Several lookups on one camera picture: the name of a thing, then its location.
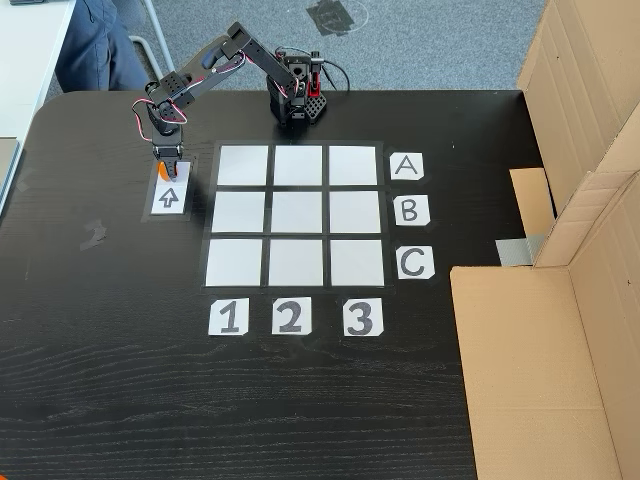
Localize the white nine-square grid sheet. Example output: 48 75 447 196
199 141 396 296

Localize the white arrow paper sheet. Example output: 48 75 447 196
143 154 199 224

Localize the clear tape remnant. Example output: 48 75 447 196
79 218 109 251

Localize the person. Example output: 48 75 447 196
53 0 154 94

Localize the red black bar clamp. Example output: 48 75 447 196
305 49 325 99

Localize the white table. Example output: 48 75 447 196
0 0 76 140

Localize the paper sheet number 1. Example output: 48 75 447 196
208 298 250 336

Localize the paper sheet number 2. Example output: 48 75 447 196
271 296 313 335

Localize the black floor tape patch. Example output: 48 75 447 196
305 0 357 37

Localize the paper sheet letter A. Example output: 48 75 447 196
389 153 425 181

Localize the paper sheet letter B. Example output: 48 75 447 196
393 194 431 226

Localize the paper sheet number 3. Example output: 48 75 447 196
342 297 385 337

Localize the paper sheet letter C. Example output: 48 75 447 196
396 245 435 280

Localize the brown cardboard box panel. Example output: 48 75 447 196
508 0 640 266
449 169 640 480

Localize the red white servo cable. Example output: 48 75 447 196
131 96 189 144

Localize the white metal chair frame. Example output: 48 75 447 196
130 0 177 81

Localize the black power cable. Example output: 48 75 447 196
319 60 351 94

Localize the grey duct tape piece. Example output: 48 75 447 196
495 234 546 266

